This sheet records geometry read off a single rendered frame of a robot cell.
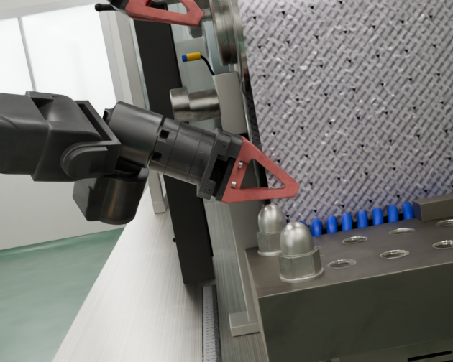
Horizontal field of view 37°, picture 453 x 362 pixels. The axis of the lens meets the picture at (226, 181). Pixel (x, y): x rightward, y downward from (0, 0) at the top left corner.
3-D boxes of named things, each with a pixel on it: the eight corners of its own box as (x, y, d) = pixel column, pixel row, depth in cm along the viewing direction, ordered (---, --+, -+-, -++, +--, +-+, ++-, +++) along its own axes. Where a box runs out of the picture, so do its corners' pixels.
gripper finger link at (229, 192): (289, 225, 69) (201, 196, 68) (281, 212, 76) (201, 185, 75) (312, 162, 68) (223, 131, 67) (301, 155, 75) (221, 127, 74)
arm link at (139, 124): (99, 111, 65) (113, 88, 70) (84, 169, 69) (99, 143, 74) (167, 135, 66) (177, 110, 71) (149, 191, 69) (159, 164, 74)
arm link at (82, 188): (69, 151, 60) (35, 100, 65) (46, 248, 66) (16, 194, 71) (182, 144, 67) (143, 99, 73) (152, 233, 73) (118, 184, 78)
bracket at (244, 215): (226, 324, 85) (182, 81, 81) (277, 314, 85) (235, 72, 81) (228, 338, 80) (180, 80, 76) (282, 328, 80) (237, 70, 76)
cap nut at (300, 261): (277, 273, 57) (268, 221, 56) (320, 265, 57) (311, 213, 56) (282, 286, 53) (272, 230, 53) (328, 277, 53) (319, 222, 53)
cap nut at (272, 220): (256, 248, 66) (249, 204, 66) (293, 242, 66) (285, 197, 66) (259, 258, 63) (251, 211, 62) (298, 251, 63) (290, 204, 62)
